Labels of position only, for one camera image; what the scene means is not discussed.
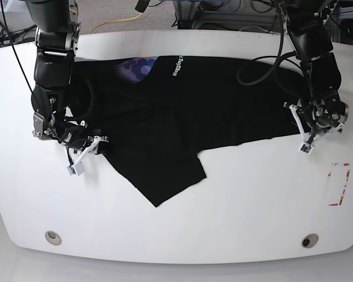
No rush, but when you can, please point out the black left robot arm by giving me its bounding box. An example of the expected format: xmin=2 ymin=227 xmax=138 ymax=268
xmin=237 ymin=1 xmax=349 ymax=154

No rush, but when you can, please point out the right table cable grommet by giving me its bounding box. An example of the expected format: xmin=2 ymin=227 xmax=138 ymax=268
xmin=301 ymin=233 xmax=319 ymax=249

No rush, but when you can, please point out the yellow cable on floor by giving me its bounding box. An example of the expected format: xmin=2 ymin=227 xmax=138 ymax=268
xmin=90 ymin=11 xmax=144 ymax=35

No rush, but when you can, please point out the left table cable grommet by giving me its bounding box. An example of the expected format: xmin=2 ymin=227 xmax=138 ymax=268
xmin=45 ymin=231 xmax=62 ymax=246

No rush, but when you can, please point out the red tape rectangle marking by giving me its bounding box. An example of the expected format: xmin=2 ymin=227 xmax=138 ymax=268
xmin=326 ymin=163 xmax=351 ymax=206

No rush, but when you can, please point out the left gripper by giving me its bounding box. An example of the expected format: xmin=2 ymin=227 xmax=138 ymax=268
xmin=284 ymin=99 xmax=344 ymax=147

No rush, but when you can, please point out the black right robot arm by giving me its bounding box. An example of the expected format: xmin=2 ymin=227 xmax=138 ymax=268
xmin=26 ymin=1 xmax=108 ymax=175

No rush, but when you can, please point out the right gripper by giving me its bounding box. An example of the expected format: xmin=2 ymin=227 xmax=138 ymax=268
xmin=57 ymin=120 xmax=109 ymax=167

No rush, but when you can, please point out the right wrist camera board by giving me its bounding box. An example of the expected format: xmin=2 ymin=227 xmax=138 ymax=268
xmin=67 ymin=162 xmax=85 ymax=176

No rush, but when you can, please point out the table cable grommet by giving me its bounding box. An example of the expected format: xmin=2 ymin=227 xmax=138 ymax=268
xmin=45 ymin=231 xmax=62 ymax=246
xmin=301 ymin=233 xmax=319 ymax=249

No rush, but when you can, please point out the black tripod stand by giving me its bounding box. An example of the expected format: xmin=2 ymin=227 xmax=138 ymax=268
xmin=0 ymin=25 xmax=36 ymax=46

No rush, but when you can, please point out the black printed T-shirt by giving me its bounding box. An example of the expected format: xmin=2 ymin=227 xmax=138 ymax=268
xmin=70 ymin=56 xmax=304 ymax=206

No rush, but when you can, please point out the aluminium frame post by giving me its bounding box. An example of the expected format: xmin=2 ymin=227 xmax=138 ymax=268
xmin=172 ymin=1 xmax=201 ymax=30

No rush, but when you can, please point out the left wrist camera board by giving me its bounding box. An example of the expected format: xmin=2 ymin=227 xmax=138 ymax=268
xmin=299 ymin=142 xmax=314 ymax=155

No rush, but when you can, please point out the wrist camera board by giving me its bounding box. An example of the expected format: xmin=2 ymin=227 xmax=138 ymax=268
xmin=299 ymin=142 xmax=314 ymax=155
xmin=67 ymin=162 xmax=85 ymax=176

